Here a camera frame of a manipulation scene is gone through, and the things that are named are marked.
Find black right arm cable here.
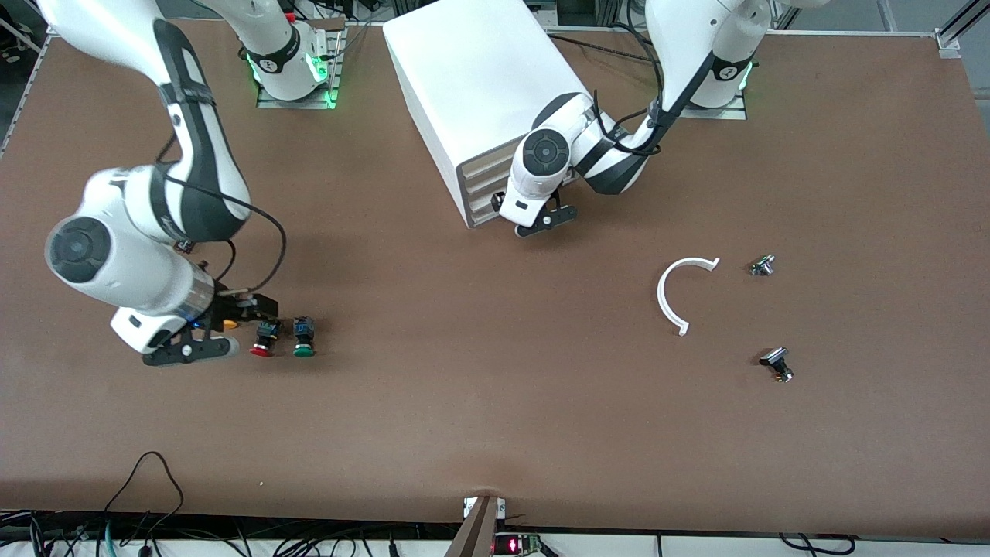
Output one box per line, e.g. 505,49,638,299
157,133,288,299

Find white drawer cabinet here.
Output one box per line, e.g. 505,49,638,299
382,0,596,229

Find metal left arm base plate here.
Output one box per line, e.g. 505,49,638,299
679,62,749,121

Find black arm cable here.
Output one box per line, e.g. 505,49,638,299
157,133,288,299
592,23,717,156

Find black cable on table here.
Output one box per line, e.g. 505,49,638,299
548,22,658,66

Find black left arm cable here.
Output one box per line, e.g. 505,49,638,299
592,23,717,156

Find black and metal selector switch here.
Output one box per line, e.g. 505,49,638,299
759,347,795,384

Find white plastic C-shaped ring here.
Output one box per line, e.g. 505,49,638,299
657,256,722,337

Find black cable at table edge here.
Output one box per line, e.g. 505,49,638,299
778,532,856,556

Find thin black looped cable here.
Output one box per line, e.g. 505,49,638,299
101,451,186,542

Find red mushroom push button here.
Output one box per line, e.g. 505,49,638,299
249,319,282,358

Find grey camera stand post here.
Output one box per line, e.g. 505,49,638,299
443,495,507,557

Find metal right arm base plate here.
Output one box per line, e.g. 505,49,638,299
256,17,347,110

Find small device with red display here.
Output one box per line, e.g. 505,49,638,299
493,532,544,557

